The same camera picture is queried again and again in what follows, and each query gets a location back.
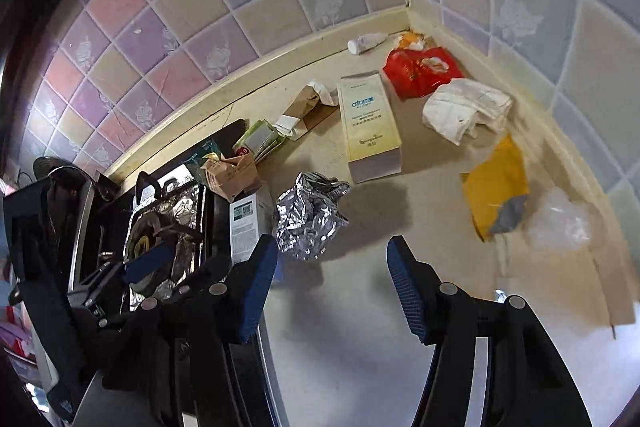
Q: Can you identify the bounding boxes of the teal packet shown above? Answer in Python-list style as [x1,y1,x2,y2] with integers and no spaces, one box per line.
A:
[182,138,223,180]

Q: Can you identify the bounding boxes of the small brown carton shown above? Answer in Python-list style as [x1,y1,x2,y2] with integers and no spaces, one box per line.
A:
[200,154,262,202]

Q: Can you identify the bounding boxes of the black round object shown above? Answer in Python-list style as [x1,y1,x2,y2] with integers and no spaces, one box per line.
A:
[32,156,96,188]

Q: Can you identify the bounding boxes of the stove burner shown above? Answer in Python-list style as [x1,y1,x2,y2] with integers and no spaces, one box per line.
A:
[127,207,201,270]

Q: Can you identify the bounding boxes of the brown paper bag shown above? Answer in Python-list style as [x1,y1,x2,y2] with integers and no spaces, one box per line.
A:
[272,82,341,142]

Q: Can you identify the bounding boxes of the white crumpled paper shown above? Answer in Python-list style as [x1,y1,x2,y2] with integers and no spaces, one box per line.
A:
[422,78,513,145]

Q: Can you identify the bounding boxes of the aluminium foil stove liner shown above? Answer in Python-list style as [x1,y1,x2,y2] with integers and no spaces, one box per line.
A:
[127,184,207,303]

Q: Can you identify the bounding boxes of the silver foil bag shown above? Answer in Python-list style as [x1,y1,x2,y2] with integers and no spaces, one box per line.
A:
[272,172,352,262]

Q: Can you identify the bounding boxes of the red plastic bag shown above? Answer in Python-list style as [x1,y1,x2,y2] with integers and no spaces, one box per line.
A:
[382,47,465,100]

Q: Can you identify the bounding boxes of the green packets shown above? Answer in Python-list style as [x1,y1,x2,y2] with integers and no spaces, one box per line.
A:
[235,119,286,162]

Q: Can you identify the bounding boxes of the small white plastic bottle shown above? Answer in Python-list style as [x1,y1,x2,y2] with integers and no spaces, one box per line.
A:
[347,33,387,56]

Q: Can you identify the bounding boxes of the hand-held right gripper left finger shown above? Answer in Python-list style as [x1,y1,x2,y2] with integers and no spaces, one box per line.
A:
[100,234,288,427]

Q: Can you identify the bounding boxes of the small white box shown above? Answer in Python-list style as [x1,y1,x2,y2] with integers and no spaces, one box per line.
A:
[229,193,273,265]

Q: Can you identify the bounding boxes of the tall cream carton box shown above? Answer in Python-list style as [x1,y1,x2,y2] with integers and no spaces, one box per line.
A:
[336,71,403,185]

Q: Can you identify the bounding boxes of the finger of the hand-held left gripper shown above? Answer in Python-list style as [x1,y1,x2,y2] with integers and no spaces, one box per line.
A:
[67,244,177,308]

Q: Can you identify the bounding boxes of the black gas stove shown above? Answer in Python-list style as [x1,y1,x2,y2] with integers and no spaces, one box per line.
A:
[67,119,291,427]

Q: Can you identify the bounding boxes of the yellow snack packet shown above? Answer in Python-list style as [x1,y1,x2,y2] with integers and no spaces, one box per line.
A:
[461,134,530,242]

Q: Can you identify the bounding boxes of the orange and white wrapper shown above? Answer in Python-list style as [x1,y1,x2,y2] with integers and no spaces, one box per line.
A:
[392,32,436,52]

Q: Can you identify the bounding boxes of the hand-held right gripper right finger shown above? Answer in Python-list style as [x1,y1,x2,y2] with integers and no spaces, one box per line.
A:
[386,235,593,427]

